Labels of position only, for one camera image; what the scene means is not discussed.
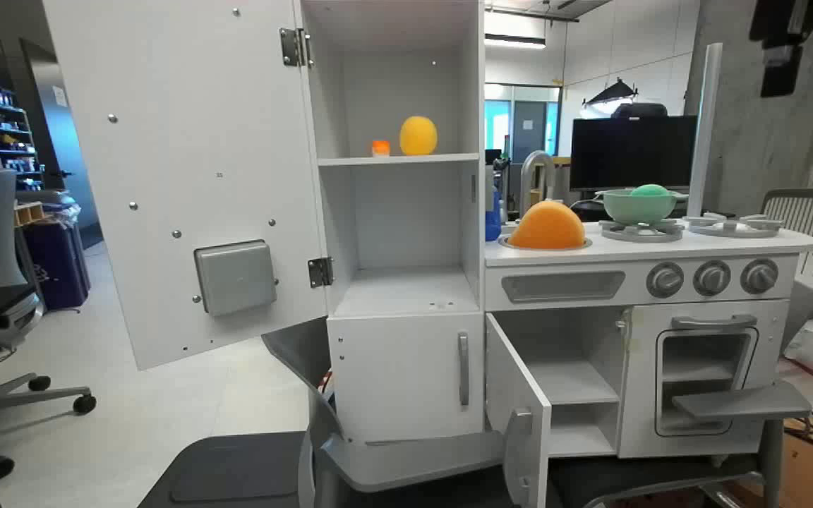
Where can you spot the white tall cabinet door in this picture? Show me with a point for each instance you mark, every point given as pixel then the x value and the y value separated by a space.
pixel 200 139

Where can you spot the grey middle stove knob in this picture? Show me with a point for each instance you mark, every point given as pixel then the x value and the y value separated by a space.
pixel 714 279

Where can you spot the mint green bowl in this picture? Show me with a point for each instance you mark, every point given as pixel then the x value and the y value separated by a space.
pixel 626 211

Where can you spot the white lower cabinet door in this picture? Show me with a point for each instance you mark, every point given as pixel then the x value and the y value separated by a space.
pixel 522 413

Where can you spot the grey right stove knob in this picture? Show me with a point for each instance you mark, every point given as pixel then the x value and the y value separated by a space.
pixel 760 279

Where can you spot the grey burner grate under bowl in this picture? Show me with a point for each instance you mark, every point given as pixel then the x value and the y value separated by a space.
pixel 643 234

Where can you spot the blue soap bottle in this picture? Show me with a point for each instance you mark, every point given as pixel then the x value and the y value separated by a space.
pixel 492 205

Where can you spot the black computer monitor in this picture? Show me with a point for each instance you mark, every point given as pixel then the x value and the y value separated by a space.
pixel 630 152

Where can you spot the yellow toy lemon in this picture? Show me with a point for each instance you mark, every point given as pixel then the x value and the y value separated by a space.
pixel 420 136

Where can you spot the grey oven door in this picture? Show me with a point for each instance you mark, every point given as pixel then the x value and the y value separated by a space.
pixel 746 406

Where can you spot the small orange toy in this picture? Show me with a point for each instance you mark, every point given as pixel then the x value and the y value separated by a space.
pixel 379 149

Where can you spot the white toy kitchen unit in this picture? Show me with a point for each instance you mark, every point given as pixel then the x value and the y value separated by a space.
pixel 414 285

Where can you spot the grey left stove knob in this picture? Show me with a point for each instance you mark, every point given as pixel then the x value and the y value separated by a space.
pixel 666 282

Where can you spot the grey toy faucet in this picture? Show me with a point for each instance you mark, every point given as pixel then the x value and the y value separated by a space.
pixel 536 176

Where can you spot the orange sponge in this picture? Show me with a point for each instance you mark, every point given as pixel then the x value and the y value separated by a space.
pixel 548 225

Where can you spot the grey stove knob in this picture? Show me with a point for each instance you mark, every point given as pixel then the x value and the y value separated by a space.
pixel 666 282
pixel 714 279
pixel 760 279

